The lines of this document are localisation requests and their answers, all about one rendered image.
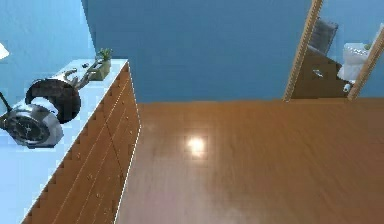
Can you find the green plant in pot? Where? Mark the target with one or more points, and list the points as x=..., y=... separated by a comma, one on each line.
x=104, y=68

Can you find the wooden chest of drawers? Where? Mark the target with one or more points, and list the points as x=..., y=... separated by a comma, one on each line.
x=100, y=150

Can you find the grey branch sculpture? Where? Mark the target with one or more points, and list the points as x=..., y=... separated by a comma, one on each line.
x=81, y=80

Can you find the small black object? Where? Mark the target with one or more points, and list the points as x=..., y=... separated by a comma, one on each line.
x=85, y=65

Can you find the black round bowl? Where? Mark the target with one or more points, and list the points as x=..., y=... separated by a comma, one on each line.
x=66, y=100

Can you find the small silver object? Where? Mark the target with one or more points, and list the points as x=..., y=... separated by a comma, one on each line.
x=318, y=73

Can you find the grey towel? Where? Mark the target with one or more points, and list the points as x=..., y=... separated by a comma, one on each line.
x=322, y=36

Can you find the white toilet paper roll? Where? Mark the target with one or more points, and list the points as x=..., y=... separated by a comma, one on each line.
x=347, y=87

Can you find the small green plant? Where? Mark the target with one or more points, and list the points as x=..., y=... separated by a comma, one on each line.
x=367, y=46

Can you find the white lamp shade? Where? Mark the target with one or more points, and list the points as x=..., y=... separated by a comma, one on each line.
x=2, y=51

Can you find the wooden door frame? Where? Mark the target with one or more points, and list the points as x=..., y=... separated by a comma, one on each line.
x=301, y=50

